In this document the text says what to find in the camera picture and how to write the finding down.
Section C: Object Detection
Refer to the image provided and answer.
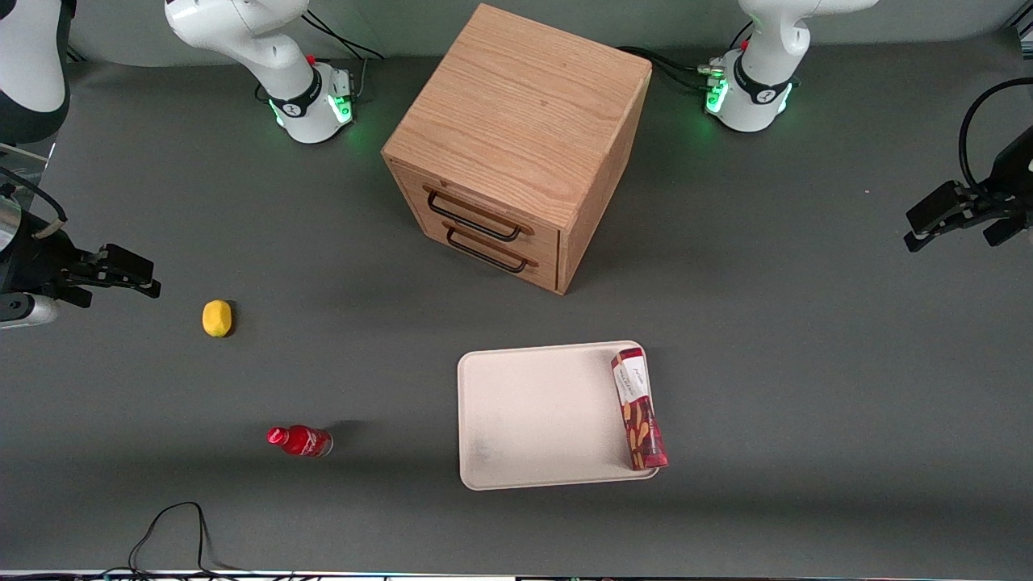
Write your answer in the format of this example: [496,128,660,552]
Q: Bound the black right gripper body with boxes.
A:
[0,232,88,296]

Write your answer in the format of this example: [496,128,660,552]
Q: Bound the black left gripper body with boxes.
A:
[981,125,1033,215]

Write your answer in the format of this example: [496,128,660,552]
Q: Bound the red tartan shortbread cookie box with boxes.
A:
[610,347,670,471]

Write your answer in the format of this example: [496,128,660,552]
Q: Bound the beige plastic tray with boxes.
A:
[457,341,662,491]

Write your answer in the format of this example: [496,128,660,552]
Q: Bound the yellow lemon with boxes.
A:
[202,299,233,338]

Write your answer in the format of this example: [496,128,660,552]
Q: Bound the red soda bottle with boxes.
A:
[266,424,334,458]

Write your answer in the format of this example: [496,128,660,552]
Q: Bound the wooden drawer front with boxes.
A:
[393,164,561,263]
[406,202,560,293]

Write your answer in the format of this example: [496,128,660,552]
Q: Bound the wooden two-drawer cabinet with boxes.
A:
[381,3,653,296]

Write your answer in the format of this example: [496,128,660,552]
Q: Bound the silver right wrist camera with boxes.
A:
[0,293,60,329]

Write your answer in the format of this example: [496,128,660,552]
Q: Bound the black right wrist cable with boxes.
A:
[0,165,68,240]

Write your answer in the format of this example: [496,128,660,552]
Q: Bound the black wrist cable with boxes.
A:
[0,165,68,240]
[959,77,1033,196]

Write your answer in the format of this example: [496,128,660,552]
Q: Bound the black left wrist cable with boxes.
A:
[959,77,1033,196]

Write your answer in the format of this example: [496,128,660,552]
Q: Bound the black looped table cable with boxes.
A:
[128,501,243,575]

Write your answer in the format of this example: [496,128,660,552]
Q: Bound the black left arm base cables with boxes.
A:
[617,47,723,91]

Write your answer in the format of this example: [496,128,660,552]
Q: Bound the black arm base cables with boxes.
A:
[257,10,387,104]
[617,47,723,91]

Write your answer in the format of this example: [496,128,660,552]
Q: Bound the black right arm base cables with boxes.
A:
[257,10,387,104]

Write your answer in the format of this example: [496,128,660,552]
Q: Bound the black wire drawer handle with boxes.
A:
[442,219,539,274]
[423,184,535,243]

